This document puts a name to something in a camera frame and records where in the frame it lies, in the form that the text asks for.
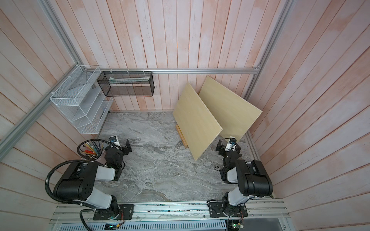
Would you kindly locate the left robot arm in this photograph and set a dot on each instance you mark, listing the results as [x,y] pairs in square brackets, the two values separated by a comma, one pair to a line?
[76,186]

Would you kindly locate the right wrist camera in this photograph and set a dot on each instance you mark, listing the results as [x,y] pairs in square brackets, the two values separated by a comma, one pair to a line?
[231,145]

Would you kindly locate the aluminium frame horizontal bar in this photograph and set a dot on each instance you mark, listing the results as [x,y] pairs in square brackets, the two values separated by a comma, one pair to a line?
[181,71]

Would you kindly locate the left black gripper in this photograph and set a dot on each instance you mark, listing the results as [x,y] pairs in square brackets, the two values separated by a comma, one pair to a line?
[125,149]

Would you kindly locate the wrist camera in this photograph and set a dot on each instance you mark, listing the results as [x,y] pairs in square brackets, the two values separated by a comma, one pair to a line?
[114,141]
[231,145]

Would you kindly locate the cup of coloured pencils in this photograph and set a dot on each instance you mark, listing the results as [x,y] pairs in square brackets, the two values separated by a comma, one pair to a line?
[92,150]

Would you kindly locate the wooden easel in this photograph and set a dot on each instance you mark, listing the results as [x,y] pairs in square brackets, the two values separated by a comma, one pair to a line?
[181,136]

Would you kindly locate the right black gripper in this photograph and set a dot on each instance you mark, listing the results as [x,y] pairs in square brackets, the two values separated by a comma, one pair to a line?
[221,153]

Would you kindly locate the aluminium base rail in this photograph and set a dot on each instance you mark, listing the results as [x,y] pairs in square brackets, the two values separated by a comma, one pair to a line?
[199,210]

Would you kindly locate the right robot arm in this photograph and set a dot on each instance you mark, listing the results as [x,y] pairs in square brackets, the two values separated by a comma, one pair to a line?
[251,177]

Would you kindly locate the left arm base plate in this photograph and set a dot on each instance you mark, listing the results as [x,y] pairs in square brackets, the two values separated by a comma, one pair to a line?
[119,212]

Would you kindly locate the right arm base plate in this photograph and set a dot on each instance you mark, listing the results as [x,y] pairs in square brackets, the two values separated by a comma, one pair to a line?
[220,209]

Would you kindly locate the white wire mesh shelf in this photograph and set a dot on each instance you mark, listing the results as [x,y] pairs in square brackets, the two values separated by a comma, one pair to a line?
[80,99]

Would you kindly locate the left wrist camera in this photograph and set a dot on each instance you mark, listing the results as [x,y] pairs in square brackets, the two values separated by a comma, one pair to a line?
[114,141]

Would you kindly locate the plywood board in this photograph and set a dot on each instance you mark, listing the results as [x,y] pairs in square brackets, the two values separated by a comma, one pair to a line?
[233,113]
[197,124]

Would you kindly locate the black mesh basket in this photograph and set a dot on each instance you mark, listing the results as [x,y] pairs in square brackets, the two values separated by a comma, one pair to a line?
[126,83]

